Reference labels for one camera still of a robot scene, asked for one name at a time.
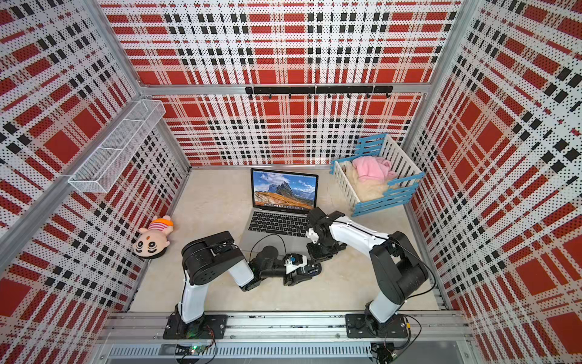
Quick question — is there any white wire mesh shelf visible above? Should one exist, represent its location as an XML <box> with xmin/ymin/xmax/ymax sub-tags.
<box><xmin>68</xmin><ymin>99</ymin><xmax>165</xmax><ymax>194</ymax></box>

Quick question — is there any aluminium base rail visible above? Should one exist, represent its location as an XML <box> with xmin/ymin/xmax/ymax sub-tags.
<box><xmin>90</xmin><ymin>311</ymin><xmax>483</xmax><ymax>363</ymax></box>

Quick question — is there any black wireless mouse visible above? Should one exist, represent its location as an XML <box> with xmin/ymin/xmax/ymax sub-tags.
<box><xmin>301</xmin><ymin>262</ymin><xmax>322</xmax><ymax>277</ymax></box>

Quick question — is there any cream fluffy cloth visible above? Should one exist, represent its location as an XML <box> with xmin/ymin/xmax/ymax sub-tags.
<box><xmin>339</xmin><ymin>161</ymin><xmax>392</xmax><ymax>202</ymax></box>

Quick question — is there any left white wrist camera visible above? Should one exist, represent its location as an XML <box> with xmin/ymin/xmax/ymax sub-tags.
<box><xmin>283</xmin><ymin>253</ymin><xmax>308</xmax><ymax>275</ymax></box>

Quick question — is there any white blue slatted crate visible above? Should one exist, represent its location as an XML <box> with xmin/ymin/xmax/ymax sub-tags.
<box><xmin>330</xmin><ymin>133</ymin><xmax>424</xmax><ymax>216</ymax></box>

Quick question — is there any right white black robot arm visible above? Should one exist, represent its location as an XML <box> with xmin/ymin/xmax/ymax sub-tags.
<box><xmin>306</xmin><ymin>208</ymin><xmax>431</xmax><ymax>338</ymax></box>

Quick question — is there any silver open laptop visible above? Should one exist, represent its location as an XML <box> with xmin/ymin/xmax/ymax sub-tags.
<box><xmin>239</xmin><ymin>168</ymin><xmax>319</xmax><ymax>256</ymax></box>

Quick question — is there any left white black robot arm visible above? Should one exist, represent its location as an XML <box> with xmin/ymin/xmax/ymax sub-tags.
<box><xmin>163</xmin><ymin>231</ymin><xmax>322</xmax><ymax>340</ymax></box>

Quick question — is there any pink cloth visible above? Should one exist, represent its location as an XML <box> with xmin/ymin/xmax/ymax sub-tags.
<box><xmin>352</xmin><ymin>156</ymin><xmax>397</xmax><ymax>183</ymax></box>

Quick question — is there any black wall hook rail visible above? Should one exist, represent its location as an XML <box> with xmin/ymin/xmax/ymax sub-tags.
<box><xmin>245</xmin><ymin>86</ymin><xmax>394</xmax><ymax>97</ymax></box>

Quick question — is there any orange plush doll toy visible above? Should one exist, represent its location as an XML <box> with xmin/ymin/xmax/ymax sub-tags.
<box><xmin>132</xmin><ymin>215</ymin><xmax>174</xmax><ymax>259</ymax></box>

